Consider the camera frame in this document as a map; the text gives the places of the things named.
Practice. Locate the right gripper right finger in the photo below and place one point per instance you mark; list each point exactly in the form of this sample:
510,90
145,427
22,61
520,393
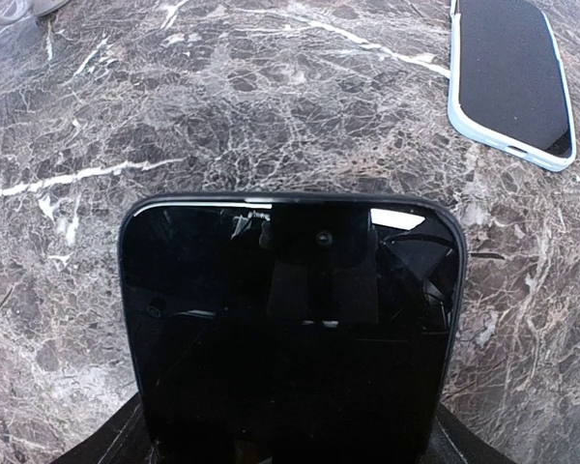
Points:
451,442

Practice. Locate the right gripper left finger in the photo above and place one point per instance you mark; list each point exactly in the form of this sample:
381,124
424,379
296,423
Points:
122,439

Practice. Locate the black phone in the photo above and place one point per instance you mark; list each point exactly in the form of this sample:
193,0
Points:
290,327

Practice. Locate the light blue phone case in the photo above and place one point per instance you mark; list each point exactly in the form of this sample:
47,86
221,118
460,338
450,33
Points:
490,138

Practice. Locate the purple phone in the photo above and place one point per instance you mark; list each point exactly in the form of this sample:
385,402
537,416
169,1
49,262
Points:
511,80

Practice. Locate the floral white mug yellow inside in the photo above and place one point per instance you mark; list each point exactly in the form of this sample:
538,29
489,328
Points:
35,8

